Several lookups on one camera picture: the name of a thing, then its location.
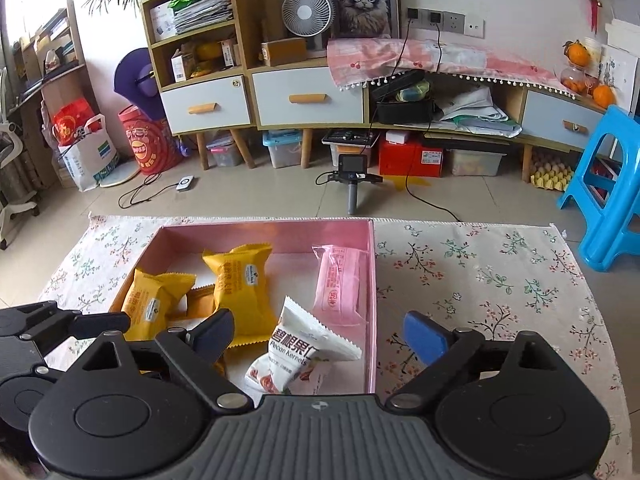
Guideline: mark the white round base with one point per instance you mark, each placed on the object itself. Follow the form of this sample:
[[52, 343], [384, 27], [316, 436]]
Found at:
[[120, 176]]

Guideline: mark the office chair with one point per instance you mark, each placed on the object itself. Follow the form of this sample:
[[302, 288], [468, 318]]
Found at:
[[12, 185]]

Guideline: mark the small orange snack packet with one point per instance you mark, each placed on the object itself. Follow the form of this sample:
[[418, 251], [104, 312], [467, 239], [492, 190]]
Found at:
[[202, 302]]

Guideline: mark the red box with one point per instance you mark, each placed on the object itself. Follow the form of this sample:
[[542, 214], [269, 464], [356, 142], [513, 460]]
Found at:
[[405, 157]]

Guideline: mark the blue plastic stool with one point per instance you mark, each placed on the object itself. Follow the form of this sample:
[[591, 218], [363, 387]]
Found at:
[[617, 125]]

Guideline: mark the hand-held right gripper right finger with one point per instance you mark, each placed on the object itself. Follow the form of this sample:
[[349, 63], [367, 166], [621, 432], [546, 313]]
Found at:
[[427, 335]]

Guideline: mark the white printed box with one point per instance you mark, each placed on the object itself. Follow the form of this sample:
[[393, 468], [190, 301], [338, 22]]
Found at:
[[617, 72]]

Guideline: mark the stack of papers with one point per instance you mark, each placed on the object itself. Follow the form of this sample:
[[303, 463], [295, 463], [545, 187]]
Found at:
[[200, 12]]

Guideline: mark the pink snack packet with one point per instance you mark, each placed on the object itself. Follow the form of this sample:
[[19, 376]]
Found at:
[[340, 280]]

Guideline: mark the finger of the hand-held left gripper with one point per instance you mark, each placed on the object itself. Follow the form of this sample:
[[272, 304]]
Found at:
[[60, 327]]

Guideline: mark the low wooden cabinet blue drawer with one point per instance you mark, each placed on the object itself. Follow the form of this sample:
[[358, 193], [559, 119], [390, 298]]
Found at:
[[560, 120]]

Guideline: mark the black flat device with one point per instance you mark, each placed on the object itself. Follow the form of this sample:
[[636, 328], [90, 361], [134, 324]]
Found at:
[[350, 136]]

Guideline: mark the red plastic bag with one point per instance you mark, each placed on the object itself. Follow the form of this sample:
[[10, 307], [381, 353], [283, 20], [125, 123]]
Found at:
[[72, 125]]

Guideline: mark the pink cherry-print cloth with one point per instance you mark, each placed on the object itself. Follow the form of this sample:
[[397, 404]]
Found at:
[[460, 62]]

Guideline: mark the orange fruit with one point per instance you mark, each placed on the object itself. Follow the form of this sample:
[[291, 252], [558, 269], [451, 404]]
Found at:
[[576, 53], [603, 97]]

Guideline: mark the pile of papers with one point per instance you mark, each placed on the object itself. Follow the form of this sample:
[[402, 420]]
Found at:
[[475, 112]]

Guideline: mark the wide clear storage bin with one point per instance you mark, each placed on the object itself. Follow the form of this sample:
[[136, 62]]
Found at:
[[472, 162]]

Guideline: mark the glass jar of oranges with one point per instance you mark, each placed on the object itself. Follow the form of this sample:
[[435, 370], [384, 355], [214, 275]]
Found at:
[[577, 80]]

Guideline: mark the floral tablecloth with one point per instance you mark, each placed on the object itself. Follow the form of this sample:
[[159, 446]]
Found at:
[[475, 270]]

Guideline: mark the white nut snack packet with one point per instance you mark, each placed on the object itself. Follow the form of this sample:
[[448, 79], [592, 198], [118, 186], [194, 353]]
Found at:
[[305, 335], [280, 377]]

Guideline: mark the wall socket row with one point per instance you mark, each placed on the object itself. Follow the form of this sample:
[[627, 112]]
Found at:
[[452, 22]]

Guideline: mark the white carton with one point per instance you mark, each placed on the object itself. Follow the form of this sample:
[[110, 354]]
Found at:
[[179, 67]]

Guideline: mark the white storage bin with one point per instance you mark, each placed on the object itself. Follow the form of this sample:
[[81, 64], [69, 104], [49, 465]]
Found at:
[[350, 152]]

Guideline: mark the white desk fan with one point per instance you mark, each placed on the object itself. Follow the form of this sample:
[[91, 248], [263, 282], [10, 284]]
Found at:
[[307, 12]]

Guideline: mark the framed cat picture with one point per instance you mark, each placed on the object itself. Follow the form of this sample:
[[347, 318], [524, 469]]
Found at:
[[362, 2]]

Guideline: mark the pink cardboard box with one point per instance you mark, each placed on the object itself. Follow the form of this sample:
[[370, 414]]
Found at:
[[280, 240]]

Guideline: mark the yellow snack packet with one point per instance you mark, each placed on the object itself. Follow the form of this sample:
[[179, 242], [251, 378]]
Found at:
[[240, 300], [150, 300]]

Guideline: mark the wooden cabinet white drawer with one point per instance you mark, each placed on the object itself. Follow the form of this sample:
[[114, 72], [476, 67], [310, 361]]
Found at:
[[305, 97]]

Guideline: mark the tall wooden shelf cabinet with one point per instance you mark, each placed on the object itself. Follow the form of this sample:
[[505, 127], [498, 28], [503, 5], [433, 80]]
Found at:
[[205, 102]]

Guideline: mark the yellow egg tray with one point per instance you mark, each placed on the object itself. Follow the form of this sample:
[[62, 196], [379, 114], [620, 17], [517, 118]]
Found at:
[[552, 172]]

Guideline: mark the white shopping bag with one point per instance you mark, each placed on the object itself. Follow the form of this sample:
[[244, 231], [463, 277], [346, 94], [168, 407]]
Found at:
[[92, 160]]

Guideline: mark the black case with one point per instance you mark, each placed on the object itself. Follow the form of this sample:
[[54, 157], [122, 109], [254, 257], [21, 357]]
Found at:
[[402, 110]]

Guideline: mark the red patterned bag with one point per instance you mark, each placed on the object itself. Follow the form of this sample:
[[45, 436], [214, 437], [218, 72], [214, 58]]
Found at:
[[147, 142]]

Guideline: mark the clear bin blue lid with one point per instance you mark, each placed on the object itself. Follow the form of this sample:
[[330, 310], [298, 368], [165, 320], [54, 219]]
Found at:
[[282, 150]]

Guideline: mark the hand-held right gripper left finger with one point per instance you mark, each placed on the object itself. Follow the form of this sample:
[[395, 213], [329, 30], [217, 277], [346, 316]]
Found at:
[[215, 332]]

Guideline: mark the wooden bookshelf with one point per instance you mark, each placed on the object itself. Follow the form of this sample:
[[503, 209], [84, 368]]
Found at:
[[55, 85]]

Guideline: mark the small white device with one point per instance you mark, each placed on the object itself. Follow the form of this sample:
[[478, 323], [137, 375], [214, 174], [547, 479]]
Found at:
[[185, 183]]

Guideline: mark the yellow fruit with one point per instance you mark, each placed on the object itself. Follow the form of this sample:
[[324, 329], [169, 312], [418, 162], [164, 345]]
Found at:
[[209, 50]]

